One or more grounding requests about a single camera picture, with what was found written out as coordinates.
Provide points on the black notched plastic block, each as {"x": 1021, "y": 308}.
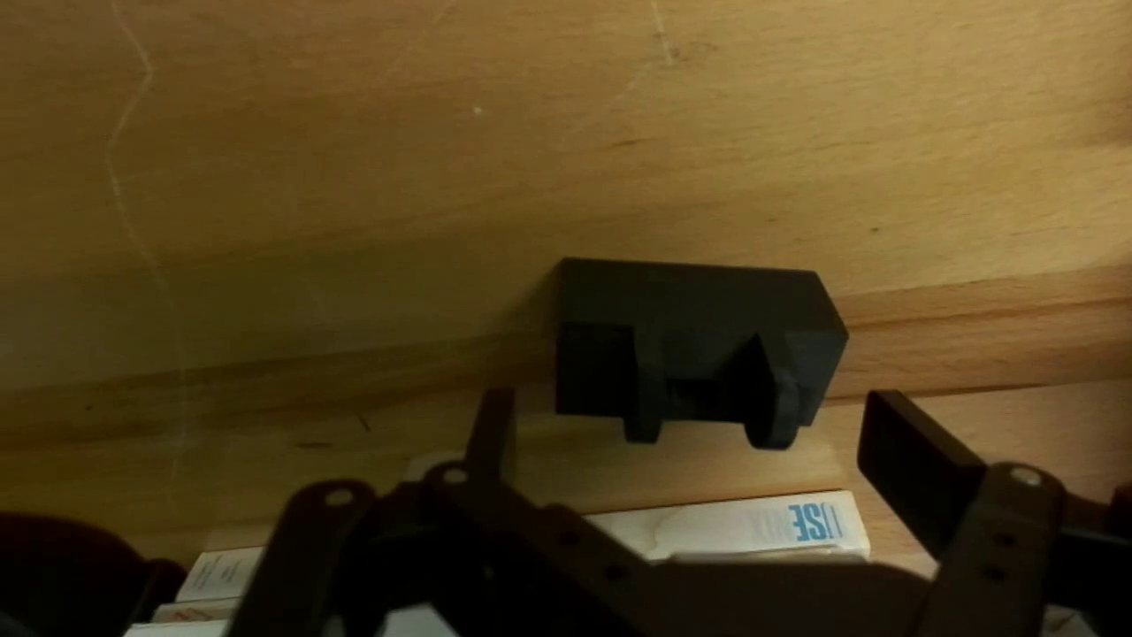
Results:
{"x": 696, "y": 342}

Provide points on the stack of books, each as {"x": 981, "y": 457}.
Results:
{"x": 731, "y": 529}

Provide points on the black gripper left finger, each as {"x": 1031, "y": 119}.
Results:
{"x": 472, "y": 553}

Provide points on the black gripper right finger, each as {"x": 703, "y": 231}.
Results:
{"x": 978, "y": 532}

